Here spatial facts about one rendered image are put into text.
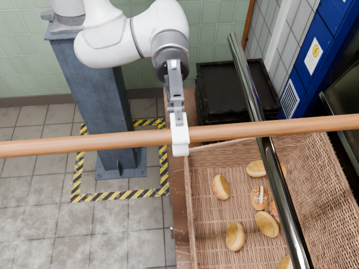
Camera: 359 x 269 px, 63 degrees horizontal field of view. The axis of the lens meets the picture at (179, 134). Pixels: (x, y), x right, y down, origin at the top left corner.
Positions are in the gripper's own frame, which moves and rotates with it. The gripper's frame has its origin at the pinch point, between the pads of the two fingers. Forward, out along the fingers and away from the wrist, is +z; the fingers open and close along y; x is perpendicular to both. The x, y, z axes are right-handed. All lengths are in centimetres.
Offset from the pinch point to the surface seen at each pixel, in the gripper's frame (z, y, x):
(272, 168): 7.4, 2.4, -16.3
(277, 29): -79, 36, -52
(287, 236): 19.4, 3.0, -15.6
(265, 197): -8, 56, -32
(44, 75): -121, 92, 80
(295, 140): -24, 43, -44
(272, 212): -3, 56, -34
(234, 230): 3, 55, -19
